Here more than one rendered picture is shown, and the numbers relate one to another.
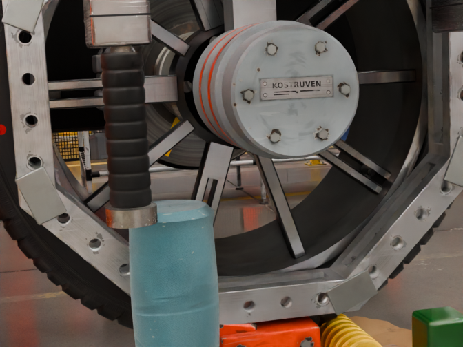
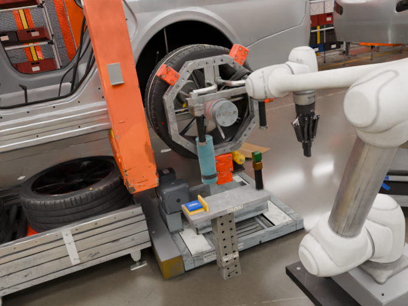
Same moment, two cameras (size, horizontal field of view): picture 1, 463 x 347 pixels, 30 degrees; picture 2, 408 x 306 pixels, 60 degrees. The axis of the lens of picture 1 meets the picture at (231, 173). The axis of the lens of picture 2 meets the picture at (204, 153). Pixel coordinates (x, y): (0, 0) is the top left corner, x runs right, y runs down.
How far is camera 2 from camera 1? 1.05 m
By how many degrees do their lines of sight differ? 15
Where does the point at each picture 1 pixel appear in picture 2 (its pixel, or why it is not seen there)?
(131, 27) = (200, 112)
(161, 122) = (180, 104)
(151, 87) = not seen: hidden behind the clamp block
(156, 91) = not seen: hidden behind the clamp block
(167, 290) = (206, 153)
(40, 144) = (175, 127)
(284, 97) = (224, 115)
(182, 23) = not seen: hidden behind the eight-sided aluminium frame
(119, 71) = (199, 119)
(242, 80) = (217, 114)
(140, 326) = (201, 159)
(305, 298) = (227, 149)
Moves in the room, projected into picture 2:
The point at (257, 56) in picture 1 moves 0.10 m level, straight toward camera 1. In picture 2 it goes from (219, 109) to (222, 114)
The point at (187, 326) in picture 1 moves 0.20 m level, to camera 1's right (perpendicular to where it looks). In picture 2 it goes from (210, 159) to (247, 152)
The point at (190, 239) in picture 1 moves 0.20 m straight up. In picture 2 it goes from (209, 143) to (204, 106)
